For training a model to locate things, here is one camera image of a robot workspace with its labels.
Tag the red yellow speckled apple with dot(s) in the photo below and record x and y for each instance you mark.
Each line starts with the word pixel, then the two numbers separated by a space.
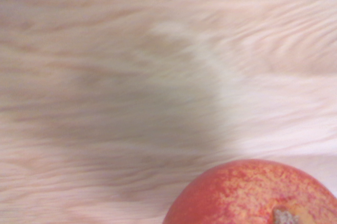
pixel 245 195

